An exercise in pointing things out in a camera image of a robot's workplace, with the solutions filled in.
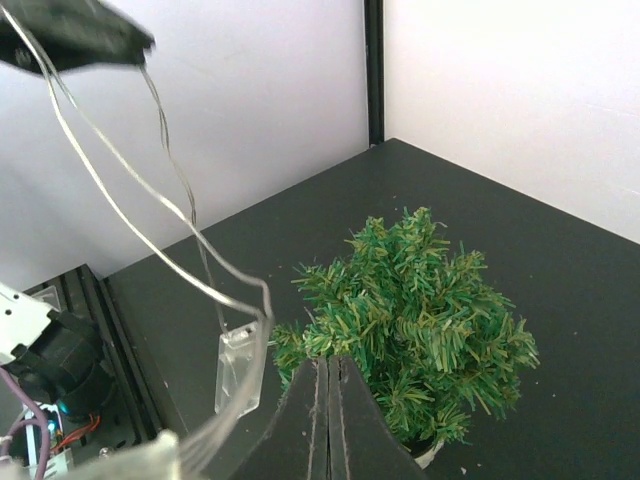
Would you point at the white slotted cable duct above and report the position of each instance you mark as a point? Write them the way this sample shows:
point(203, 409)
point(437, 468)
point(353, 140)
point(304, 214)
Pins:
point(58, 465)

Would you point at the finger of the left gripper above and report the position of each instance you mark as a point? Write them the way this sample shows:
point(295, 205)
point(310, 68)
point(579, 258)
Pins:
point(75, 34)

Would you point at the black frame post left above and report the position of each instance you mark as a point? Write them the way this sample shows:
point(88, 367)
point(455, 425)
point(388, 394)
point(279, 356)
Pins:
point(374, 53)

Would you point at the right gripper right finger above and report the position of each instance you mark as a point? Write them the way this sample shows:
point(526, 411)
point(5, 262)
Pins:
point(360, 445)

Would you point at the left circuit board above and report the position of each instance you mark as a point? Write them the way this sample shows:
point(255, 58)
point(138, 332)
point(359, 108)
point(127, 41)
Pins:
point(55, 427)

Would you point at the small green christmas tree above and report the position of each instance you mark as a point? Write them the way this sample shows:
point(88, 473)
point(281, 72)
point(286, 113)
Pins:
point(433, 341)

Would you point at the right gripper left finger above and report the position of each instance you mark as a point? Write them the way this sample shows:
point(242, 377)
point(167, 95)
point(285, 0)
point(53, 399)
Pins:
point(296, 442)

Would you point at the string light with white balls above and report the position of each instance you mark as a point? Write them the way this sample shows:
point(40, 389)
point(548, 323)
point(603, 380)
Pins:
point(197, 451)

